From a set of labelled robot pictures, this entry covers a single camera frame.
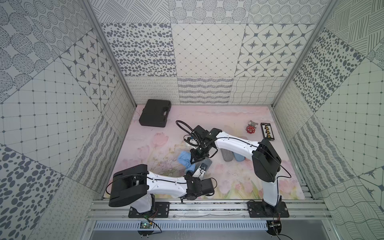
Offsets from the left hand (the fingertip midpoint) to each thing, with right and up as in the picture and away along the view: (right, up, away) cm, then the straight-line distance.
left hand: (199, 182), depth 81 cm
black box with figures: (+49, +26, +23) cm, 60 cm away
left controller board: (-27, -17, -9) cm, 33 cm away
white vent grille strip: (-7, -16, -11) cm, 21 cm away
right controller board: (+37, -18, -9) cm, 42 cm away
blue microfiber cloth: (-8, +13, 0) cm, 15 cm away
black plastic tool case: (-33, +40, +30) cm, 60 cm away
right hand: (-3, +10, +2) cm, 11 cm away
